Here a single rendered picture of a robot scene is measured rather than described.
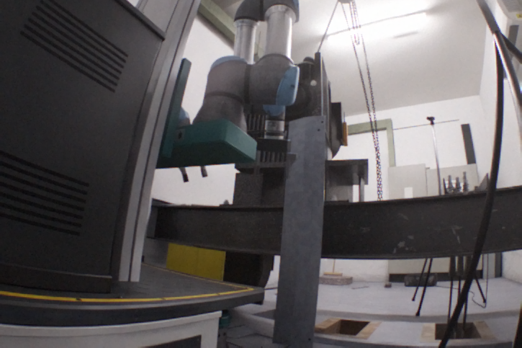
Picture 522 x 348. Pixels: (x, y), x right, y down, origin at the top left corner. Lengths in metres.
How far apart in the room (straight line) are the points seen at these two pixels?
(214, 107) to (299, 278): 0.79
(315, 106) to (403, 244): 0.86
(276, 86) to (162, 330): 0.62
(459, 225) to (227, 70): 1.06
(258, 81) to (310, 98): 0.83
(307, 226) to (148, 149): 0.77
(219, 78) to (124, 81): 0.32
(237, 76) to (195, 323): 0.61
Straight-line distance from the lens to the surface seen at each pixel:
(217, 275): 1.60
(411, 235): 1.27
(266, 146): 1.12
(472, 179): 4.47
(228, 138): 0.66
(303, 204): 1.23
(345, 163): 1.44
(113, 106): 0.51
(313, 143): 1.30
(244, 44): 1.06
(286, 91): 0.76
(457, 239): 1.27
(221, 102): 0.73
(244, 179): 1.64
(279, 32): 0.94
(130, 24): 0.59
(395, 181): 4.48
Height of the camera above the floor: 0.43
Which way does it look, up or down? 20 degrees up
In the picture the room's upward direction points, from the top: 5 degrees clockwise
